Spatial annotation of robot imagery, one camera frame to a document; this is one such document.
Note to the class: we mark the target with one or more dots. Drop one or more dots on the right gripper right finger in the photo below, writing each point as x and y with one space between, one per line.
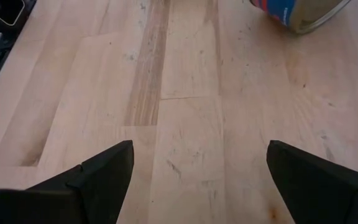
322 196

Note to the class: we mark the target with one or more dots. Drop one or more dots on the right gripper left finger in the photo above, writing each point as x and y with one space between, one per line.
73 202

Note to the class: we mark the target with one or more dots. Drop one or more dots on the black table-level camera box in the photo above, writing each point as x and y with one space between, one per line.
2 11

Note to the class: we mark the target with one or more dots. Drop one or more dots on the blue pink label can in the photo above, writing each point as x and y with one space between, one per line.
294 12

